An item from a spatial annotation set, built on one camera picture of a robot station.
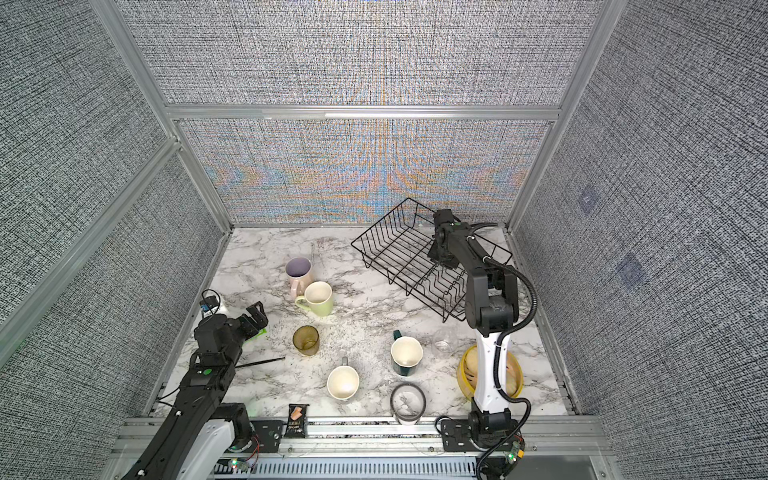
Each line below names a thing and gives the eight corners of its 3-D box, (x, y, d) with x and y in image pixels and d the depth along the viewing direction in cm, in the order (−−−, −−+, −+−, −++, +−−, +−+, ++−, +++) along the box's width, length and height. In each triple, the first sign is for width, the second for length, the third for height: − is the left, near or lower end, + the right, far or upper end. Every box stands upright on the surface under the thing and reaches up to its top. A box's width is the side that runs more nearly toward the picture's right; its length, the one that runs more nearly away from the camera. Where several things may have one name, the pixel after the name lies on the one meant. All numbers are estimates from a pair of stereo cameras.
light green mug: (300, 318, 96) (293, 302, 89) (304, 297, 101) (298, 280, 93) (333, 318, 96) (329, 302, 89) (335, 297, 101) (332, 280, 93)
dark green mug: (380, 367, 86) (379, 352, 78) (394, 344, 91) (395, 327, 82) (408, 385, 83) (411, 372, 75) (422, 360, 88) (426, 345, 79)
